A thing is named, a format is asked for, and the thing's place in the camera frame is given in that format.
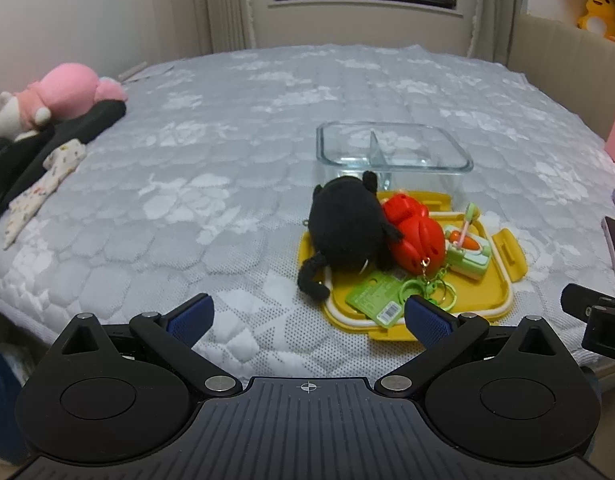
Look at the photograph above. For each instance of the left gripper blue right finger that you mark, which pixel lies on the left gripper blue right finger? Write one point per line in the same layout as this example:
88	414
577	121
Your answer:
444	336

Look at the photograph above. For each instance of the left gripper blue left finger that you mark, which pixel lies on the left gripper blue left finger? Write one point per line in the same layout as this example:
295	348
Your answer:
170	337

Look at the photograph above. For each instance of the yellow container lid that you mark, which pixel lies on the yellow container lid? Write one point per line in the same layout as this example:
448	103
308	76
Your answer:
491	298

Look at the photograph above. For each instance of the green packaged keychain card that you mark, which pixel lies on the green packaged keychain card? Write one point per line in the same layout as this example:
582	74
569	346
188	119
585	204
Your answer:
381	296

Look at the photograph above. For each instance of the green carrot toy keychain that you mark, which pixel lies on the green carrot toy keychain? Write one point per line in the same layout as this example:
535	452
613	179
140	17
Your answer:
465	253

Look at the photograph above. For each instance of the red plastic pig toy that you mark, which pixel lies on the red plastic pig toy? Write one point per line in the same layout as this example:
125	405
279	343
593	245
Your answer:
421	250

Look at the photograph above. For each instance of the black plush cat toy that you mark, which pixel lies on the black plush cat toy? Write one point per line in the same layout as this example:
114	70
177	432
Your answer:
348	229

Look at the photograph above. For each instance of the white patterned cloth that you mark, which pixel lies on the white patterned cloth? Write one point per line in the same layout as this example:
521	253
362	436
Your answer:
61	162

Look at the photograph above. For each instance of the black garment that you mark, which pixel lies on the black garment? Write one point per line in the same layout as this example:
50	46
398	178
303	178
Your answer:
21	162

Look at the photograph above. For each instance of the beige headboard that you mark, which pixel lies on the beige headboard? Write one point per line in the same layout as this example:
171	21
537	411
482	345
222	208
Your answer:
573	67

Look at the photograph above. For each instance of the pink plush toy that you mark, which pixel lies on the pink plush toy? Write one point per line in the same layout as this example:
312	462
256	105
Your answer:
68	91

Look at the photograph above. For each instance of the yellow duck plush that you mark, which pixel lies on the yellow duck plush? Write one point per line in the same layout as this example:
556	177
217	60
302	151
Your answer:
599	18

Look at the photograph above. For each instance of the beige curtain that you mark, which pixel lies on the beige curtain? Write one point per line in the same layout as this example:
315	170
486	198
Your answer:
231	25

